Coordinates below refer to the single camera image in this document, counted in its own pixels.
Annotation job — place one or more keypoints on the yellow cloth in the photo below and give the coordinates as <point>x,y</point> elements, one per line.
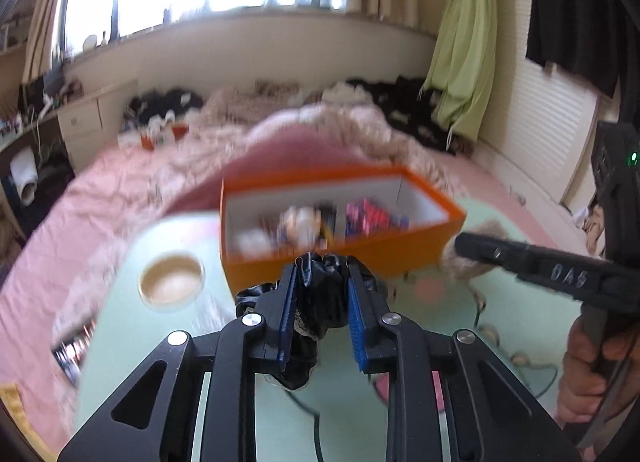
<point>12,402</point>

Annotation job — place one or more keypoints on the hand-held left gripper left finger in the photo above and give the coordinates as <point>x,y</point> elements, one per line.
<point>287,312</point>

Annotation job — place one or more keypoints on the black hanging garment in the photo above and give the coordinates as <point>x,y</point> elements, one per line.
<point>575,17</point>

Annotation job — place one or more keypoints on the white plastic-wrapped ball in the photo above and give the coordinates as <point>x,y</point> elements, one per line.
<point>252,242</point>

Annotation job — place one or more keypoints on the white drawer cabinet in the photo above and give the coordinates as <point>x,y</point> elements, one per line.
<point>85,117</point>

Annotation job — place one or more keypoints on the light green hanging garment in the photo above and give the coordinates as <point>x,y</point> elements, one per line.
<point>465,42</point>

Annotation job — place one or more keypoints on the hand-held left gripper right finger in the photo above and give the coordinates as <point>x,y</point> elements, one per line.
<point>356,322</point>

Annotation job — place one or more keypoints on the black clothes pile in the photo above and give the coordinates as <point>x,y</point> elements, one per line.
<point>165,102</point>

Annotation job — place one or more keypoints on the person's right hand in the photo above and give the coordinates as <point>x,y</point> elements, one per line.
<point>580,382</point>

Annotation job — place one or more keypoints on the pink fluffy blanket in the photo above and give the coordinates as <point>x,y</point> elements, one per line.
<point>350,127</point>

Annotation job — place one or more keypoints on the white paper roll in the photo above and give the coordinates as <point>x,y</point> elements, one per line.
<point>25,177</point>

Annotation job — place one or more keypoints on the round mirror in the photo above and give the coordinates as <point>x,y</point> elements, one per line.
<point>90,42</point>

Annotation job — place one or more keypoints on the white-haired doll figure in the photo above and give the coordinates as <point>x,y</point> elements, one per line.
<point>300,222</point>

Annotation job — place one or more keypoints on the white louvered panel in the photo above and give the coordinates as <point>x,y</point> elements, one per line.
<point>545,112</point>

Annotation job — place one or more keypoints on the black lace-trimmed pouch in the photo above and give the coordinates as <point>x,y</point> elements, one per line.
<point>320,292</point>

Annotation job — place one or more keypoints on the green cartoon desktop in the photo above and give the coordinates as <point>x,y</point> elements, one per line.
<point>140,337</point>

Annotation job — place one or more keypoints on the pink bedsheet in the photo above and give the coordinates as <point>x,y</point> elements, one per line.
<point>100,202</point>

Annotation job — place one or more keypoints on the small orange packet box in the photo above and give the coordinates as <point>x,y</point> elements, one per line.
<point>150,142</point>

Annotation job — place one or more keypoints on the black furry pouch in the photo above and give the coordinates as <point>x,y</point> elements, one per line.
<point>470,278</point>

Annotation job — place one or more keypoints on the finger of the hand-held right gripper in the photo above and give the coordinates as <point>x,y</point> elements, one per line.
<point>495,253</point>

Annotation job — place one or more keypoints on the dark clothes heap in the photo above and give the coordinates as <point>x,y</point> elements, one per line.
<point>410,112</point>

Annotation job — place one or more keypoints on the cluttered side desk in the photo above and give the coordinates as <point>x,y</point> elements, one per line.
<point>20,132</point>

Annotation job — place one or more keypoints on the orange cardboard box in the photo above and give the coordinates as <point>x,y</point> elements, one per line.
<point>400,252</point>

